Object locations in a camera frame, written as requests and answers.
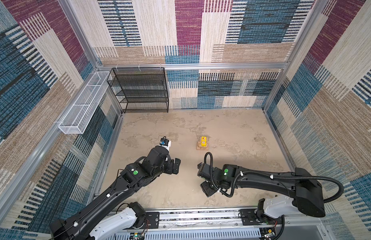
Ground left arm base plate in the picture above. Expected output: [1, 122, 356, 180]
[141, 212, 160, 230]

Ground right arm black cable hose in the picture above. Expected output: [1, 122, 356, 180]
[204, 152, 344, 240]

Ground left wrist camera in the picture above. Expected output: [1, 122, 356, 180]
[159, 136, 171, 151]

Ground black wire mesh shelf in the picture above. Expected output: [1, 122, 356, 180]
[107, 67, 169, 114]

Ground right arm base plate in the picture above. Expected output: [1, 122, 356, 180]
[237, 208, 283, 226]

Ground yellow target cube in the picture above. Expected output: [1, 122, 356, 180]
[200, 136, 207, 148]

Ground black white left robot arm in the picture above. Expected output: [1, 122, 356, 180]
[49, 146, 181, 240]

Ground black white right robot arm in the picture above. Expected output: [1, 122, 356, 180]
[197, 163, 325, 218]

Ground white wire mesh basket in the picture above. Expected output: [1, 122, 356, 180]
[58, 72, 110, 135]

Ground aluminium mounting rail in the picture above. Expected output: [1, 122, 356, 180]
[74, 204, 327, 240]

